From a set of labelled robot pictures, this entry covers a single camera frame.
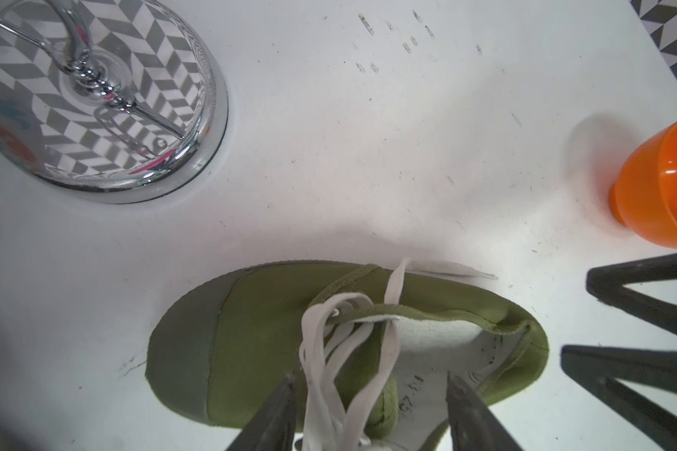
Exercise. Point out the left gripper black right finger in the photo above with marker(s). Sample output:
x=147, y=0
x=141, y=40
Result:
x=473, y=426

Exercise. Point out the clear glass holder stand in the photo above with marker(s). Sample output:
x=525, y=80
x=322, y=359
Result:
x=120, y=102

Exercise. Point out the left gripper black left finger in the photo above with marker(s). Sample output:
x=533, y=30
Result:
x=272, y=428

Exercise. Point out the orange plastic bowl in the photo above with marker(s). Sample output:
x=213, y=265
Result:
x=644, y=196

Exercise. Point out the olive green shoe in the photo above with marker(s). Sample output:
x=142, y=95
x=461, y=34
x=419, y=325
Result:
x=370, y=349

